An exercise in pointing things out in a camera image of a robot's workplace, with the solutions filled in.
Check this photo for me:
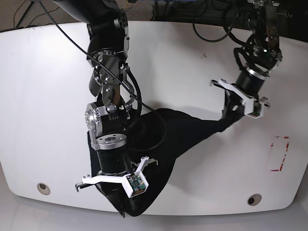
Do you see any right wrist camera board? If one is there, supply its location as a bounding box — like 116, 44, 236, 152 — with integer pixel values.
127, 174, 146, 197

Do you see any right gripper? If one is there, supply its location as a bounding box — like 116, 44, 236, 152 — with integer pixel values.
75, 150, 158, 217

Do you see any left table grommet hole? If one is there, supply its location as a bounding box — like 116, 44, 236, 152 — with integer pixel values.
37, 183, 51, 195

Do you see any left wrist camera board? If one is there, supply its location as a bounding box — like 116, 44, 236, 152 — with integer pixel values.
251, 101, 262, 117

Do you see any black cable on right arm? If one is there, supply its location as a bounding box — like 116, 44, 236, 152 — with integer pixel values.
38, 0, 168, 151

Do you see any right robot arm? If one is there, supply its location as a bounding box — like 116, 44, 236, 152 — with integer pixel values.
56, 0, 154, 216

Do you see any right table grommet hole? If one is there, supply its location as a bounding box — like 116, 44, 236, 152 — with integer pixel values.
247, 193, 262, 206

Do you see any table grommet hole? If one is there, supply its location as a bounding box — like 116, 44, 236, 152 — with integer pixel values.
37, 183, 51, 195
247, 193, 262, 206

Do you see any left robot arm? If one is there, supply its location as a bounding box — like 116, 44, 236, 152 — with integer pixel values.
211, 0, 282, 119

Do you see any black t-shirt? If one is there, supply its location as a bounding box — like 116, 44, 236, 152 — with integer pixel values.
90, 108, 233, 217

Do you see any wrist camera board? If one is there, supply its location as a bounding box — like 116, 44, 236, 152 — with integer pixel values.
127, 174, 146, 197
251, 101, 262, 117

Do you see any red tape rectangle marking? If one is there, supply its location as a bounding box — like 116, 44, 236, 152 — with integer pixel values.
268, 136, 290, 172

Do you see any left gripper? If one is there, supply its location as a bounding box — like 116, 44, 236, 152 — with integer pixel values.
210, 69, 270, 123

